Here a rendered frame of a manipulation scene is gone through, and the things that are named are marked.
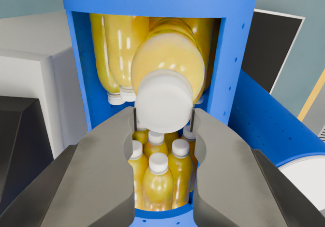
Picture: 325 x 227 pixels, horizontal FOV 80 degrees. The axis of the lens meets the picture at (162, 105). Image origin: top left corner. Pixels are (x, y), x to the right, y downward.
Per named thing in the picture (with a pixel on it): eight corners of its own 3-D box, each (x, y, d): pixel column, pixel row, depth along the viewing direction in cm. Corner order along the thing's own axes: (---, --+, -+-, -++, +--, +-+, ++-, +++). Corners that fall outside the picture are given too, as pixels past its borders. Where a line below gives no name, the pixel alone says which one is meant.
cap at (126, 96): (125, 83, 39) (126, 91, 40) (115, 90, 35) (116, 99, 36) (144, 86, 38) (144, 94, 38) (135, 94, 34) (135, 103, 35)
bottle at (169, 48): (160, 7, 28) (140, 29, 12) (202, 31, 29) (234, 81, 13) (140, 50, 31) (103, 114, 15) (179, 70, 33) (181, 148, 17)
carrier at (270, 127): (203, 101, 146) (241, 101, 147) (248, 213, 70) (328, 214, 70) (207, 63, 133) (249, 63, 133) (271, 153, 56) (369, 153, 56)
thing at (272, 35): (176, 166, 199) (177, 178, 186) (217, 2, 128) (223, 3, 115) (226, 171, 203) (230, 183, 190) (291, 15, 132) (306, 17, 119)
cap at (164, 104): (152, 63, 13) (149, 72, 12) (201, 88, 14) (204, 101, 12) (130, 106, 15) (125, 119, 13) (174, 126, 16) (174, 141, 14)
